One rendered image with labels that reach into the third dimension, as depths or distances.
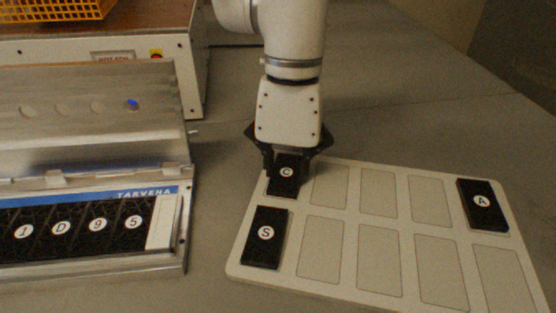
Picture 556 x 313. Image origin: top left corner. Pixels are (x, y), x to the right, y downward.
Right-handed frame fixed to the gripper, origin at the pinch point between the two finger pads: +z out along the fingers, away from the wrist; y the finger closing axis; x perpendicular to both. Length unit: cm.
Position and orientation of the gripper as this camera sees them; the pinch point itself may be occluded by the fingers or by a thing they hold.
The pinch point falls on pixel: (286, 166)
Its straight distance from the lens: 57.0
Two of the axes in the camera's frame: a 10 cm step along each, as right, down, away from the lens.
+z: -0.4, 8.8, 4.8
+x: 1.9, -4.7, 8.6
